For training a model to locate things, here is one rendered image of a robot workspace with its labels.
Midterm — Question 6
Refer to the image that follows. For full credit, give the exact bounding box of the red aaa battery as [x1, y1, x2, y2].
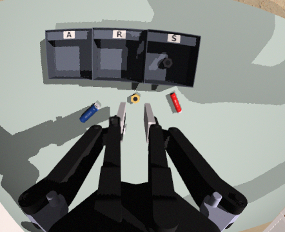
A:
[170, 93, 182, 113]

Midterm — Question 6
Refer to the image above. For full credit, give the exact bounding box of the grey rack of three bins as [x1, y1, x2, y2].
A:
[45, 27, 201, 88]

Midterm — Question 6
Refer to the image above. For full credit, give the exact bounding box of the blue battery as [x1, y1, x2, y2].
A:
[79, 103, 100, 123]

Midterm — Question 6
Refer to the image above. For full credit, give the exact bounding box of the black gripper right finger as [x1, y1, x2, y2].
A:
[144, 103, 248, 232]

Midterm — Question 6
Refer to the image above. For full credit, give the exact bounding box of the gold hex nut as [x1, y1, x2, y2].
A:
[131, 93, 140, 103]

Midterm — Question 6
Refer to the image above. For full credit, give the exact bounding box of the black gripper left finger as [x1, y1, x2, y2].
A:
[18, 102, 126, 232]

